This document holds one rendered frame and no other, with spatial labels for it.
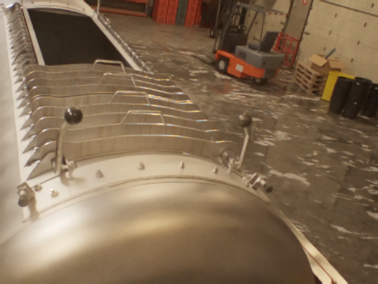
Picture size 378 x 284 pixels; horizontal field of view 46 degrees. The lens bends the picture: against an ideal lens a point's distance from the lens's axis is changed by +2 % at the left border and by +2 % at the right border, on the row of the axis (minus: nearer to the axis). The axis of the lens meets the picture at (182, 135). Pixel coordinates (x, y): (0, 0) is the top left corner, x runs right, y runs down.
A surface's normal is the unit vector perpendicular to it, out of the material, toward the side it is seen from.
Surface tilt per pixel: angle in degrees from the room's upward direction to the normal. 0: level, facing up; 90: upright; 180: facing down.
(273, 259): 69
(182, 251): 65
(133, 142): 90
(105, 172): 15
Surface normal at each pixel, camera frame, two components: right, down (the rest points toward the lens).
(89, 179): -0.12, -0.85
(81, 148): 0.36, 0.44
